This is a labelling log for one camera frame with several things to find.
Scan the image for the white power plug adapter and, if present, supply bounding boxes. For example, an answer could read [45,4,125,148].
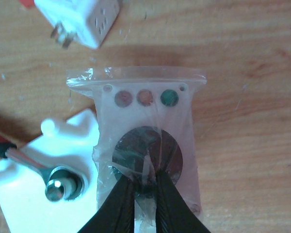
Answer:
[34,0,120,49]

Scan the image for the plastic bag with parts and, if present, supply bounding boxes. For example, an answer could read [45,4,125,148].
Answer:
[66,66,207,233]

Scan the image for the white peg base plate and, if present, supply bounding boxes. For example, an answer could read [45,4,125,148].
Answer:
[0,109,99,233]

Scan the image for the red handled ratchet wrench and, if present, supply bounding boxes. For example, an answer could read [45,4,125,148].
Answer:
[0,135,87,202]

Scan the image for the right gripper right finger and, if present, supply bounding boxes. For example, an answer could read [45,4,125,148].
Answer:
[156,170,209,233]

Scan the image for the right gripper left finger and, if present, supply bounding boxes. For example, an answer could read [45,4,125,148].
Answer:
[79,175,135,233]

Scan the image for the red small box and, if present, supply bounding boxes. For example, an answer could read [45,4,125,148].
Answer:
[19,0,35,8]

